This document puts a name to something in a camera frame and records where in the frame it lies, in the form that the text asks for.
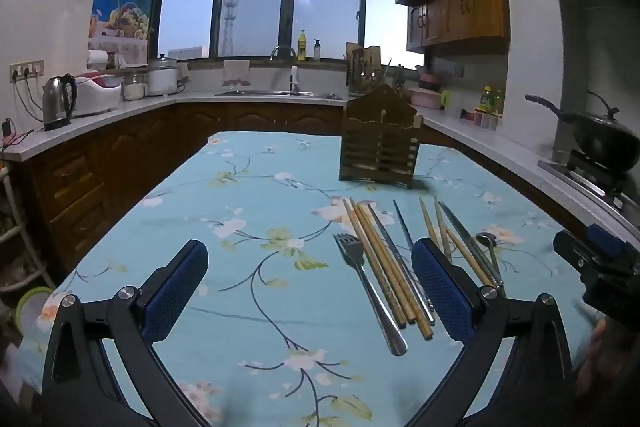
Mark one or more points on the wall socket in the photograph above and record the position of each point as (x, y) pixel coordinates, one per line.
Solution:
(25, 71)

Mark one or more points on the green plastic item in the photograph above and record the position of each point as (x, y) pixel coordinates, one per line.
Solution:
(445, 99)

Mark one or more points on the wooden utensil holder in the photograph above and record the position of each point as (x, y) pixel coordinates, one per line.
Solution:
(380, 137)

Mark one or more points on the knife block with utensils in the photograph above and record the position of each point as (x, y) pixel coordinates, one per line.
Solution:
(362, 69)

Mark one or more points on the seasoning jars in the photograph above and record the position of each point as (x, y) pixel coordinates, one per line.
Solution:
(482, 119)

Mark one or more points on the cooking oil bottles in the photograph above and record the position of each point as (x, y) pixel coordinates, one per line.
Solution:
(491, 101)

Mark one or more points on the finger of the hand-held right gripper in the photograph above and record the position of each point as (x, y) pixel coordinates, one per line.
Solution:
(572, 249)
(607, 241)

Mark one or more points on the black power adapter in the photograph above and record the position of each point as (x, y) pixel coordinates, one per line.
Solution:
(7, 128)

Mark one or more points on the glass jar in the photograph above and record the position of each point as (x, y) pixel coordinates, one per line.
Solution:
(134, 89)

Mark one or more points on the blue floral tablecloth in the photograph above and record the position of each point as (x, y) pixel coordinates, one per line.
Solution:
(250, 287)

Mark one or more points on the metal spoon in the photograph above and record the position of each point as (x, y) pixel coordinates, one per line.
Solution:
(486, 238)

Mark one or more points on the metal fork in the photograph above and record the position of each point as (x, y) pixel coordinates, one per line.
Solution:
(372, 297)

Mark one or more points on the wooden base cabinets with counter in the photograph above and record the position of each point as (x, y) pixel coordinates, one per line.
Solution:
(100, 167)

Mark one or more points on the black wok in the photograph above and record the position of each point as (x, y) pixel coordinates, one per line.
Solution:
(605, 139)

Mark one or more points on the kitchen window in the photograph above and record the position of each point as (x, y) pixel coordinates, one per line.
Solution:
(250, 7)

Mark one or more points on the sink faucet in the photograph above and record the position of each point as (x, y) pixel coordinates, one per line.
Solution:
(294, 77)

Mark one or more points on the pink basin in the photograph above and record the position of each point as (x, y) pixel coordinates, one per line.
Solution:
(425, 99)

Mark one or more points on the white pot with lid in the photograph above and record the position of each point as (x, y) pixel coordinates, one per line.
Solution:
(162, 77)

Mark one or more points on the steel sink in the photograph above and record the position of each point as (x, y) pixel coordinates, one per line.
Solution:
(275, 94)

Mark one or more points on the green rimmed bowl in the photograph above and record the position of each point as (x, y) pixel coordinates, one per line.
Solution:
(22, 307)

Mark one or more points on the pink bowl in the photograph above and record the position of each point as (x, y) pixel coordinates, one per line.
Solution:
(430, 82)

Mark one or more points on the gas stove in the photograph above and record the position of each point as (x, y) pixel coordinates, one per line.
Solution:
(590, 177)

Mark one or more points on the pump soap bottle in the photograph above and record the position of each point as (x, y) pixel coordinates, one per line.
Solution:
(317, 52)

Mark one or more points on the person's right hand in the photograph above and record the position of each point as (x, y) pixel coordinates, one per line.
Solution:
(612, 357)

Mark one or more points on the white storage rack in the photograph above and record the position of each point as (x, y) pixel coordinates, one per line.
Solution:
(10, 207)

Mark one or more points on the hanging dish towel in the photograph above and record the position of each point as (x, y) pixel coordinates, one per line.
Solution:
(236, 73)

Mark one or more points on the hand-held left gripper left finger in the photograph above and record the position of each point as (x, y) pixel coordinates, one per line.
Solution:
(185, 277)

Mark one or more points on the paper towel roll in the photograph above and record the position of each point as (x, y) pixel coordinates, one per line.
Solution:
(97, 59)

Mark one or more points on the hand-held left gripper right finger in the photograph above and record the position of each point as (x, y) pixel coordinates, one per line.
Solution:
(440, 287)

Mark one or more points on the yellow detergent bottle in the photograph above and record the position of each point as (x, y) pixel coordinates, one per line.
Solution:
(301, 47)

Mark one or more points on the white and red rice cooker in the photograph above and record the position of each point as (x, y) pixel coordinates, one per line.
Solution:
(97, 97)

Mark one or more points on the steel electric kettle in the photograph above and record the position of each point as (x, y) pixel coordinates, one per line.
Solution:
(57, 102)

